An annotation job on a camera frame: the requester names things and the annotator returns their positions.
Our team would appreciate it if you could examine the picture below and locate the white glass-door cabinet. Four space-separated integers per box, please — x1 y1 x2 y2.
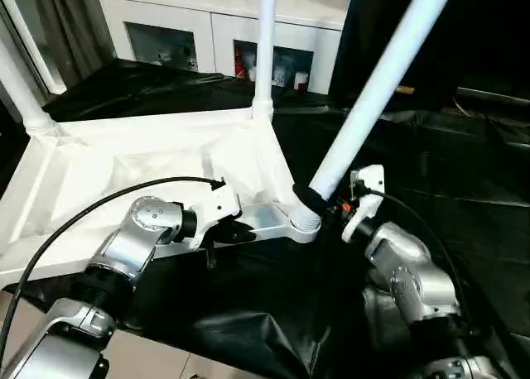
95 0 355 95

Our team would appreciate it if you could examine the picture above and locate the black left camera cable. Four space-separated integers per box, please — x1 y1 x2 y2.
0 175 227 351

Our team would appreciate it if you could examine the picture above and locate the white plastic table top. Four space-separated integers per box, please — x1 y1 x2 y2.
0 105 324 287

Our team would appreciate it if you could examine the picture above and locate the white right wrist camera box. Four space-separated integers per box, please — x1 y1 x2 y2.
341 163 386 243

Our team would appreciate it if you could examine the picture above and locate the grey curtain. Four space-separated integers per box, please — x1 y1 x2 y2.
32 0 115 86

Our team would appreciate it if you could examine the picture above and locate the black speaker box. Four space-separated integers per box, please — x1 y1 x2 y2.
330 0 460 107

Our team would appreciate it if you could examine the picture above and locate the black plastic mat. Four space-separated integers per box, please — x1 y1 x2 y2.
0 55 530 379

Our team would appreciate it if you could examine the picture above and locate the white plastic table leg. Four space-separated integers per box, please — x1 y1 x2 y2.
0 37 57 138
252 0 277 122
288 0 460 235

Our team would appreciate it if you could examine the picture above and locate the white door frame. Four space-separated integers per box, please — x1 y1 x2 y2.
0 0 70 95

